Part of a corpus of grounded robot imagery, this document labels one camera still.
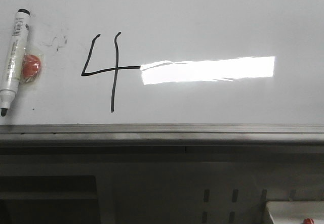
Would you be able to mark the red round magnet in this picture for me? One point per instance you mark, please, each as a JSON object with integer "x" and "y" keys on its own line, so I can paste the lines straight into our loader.
{"x": 31, "y": 66}

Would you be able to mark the white black whiteboard marker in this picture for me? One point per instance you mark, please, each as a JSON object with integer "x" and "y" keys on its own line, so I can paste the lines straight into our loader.
{"x": 15, "y": 56}

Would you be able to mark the white whiteboard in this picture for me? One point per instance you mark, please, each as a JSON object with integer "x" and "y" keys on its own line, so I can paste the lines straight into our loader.
{"x": 171, "y": 61}

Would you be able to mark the white slotted metal panel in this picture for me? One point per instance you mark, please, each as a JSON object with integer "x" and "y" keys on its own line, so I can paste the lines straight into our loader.
{"x": 218, "y": 192}

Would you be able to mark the small red object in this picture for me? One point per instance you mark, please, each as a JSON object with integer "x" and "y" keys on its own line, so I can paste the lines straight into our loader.
{"x": 308, "y": 221}

